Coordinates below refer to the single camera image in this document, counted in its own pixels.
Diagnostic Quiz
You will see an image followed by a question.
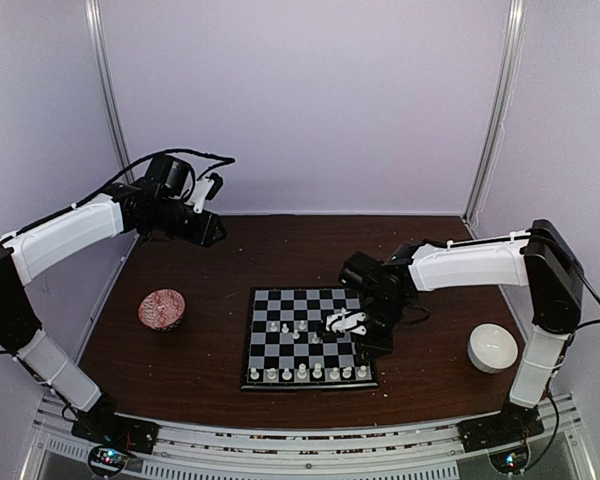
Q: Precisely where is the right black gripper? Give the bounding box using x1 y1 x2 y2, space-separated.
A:
355 295 408 365

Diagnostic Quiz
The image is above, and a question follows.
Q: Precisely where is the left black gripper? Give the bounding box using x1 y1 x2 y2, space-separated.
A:
144 196 227 247

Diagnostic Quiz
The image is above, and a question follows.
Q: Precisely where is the black grey chessboard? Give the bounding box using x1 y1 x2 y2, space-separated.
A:
241 287 379 392

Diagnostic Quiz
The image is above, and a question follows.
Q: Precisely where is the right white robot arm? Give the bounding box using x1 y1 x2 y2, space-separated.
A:
324 219 584 442

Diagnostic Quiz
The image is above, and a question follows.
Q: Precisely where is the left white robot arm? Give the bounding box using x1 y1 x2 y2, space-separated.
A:
0 149 234 444

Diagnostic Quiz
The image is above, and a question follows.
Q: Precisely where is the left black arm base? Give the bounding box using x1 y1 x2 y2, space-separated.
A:
68 407 160 479

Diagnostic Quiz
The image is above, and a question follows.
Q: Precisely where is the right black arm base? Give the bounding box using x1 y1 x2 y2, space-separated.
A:
457 400 545 475

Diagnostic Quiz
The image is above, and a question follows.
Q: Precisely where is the red patterned bowl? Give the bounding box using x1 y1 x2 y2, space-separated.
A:
138 289 186 333

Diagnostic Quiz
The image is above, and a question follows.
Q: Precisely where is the white bowl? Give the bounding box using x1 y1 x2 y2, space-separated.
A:
467 323 518 374

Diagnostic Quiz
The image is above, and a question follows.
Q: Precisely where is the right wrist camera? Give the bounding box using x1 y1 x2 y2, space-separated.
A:
317 308 368 338

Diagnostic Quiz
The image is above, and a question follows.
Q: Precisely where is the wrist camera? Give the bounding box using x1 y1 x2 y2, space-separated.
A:
317 308 368 338
190 173 224 214

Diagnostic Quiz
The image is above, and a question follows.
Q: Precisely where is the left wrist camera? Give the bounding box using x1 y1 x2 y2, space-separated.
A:
190 173 224 214

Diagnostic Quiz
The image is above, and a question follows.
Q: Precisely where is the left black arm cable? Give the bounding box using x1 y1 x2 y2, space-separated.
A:
69 148 236 209

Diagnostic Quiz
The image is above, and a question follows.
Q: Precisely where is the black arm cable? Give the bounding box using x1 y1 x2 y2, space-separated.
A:
544 264 600 474
69 148 236 209

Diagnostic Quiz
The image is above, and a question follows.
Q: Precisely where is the right aluminium frame post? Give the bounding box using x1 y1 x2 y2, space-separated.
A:
463 0 526 231

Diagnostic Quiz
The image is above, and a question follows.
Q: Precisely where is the aluminium frame post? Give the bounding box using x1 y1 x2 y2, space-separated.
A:
84 0 135 184
463 0 526 231

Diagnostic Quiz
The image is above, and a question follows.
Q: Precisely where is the left aluminium frame post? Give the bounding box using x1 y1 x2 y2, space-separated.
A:
84 0 135 184

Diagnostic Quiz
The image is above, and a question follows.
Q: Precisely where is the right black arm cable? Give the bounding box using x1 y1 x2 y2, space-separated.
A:
544 264 600 474

